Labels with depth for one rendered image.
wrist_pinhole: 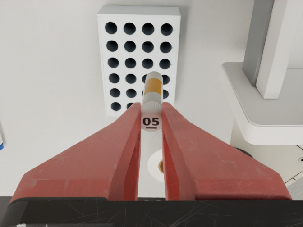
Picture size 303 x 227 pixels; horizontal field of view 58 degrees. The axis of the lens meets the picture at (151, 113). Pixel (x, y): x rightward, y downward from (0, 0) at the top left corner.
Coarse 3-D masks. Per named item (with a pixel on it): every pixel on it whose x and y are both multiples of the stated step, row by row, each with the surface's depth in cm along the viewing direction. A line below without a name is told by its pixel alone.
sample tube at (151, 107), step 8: (152, 72) 16; (152, 80) 15; (160, 80) 16; (144, 88) 15; (152, 88) 14; (160, 88) 15; (144, 96) 14; (152, 96) 14; (160, 96) 14; (144, 104) 13; (152, 104) 13; (160, 104) 13; (144, 112) 13; (152, 112) 12; (160, 112) 13; (144, 120) 13; (152, 120) 13; (160, 120) 13; (144, 128) 13; (152, 128) 13; (160, 128) 13
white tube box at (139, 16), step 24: (120, 24) 28; (144, 24) 31; (168, 24) 31; (120, 48) 29; (144, 48) 30; (168, 48) 30; (120, 72) 31; (144, 72) 31; (168, 72) 31; (120, 96) 32; (168, 96) 32
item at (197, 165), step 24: (168, 120) 10; (168, 144) 10; (192, 144) 7; (216, 144) 7; (168, 168) 11; (192, 168) 6; (216, 168) 6; (240, 168) 6; (264, 168) 6; (168, 192) 11; (192, 192) 5; (216, 192) 5; (240, 192) 5; (264, 192) 5; (288, 192) 5
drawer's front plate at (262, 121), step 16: (224, 64) 27; (240, 64) 27; (224, 80) 26; (240, 80) 24; (288, 80) 24; (240, 96) 22; (256, 96) 22; (288, 96) 22; (240, 112) 21; (256, 112) 20; (272, 112) 20; (288, 112) 20; (240, 128) 21; (256, 128) 19; (272, 128) 18; (288, 128) 18; (256, 144) 19; (272, 144) 19; (288, 144) 19
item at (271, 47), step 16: (256, 0) 22; (272, 0) 19; (288, 0) 17; (256, 16) 22; (272, 16) 19; (288, 16) 18; (256, 32) 22; (272, 32) 19; (288, 32) 18; (256, 48) 22; (272, 48) 19; (288, 48) 19; (256, 64) 22; (272, 64) 20; (288, 64) 26; (256, 80) 23; (272, 80) 20; (272, 96) 21
